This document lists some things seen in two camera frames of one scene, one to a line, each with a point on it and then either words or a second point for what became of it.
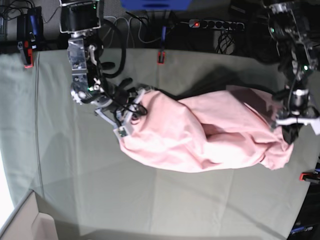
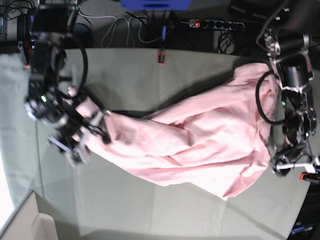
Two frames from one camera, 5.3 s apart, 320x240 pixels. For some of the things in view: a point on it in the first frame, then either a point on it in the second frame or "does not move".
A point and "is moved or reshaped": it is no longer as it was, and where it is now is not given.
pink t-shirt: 232,129 is moved or reshaped
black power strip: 215,24 does not move
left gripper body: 117,96 -> 64,127
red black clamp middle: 161,56 does not move
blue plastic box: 156,5 does not move
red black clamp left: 30,35 does not move
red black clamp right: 314,176 does not move
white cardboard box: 28,223 does not move
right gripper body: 299,100 -> 281,154
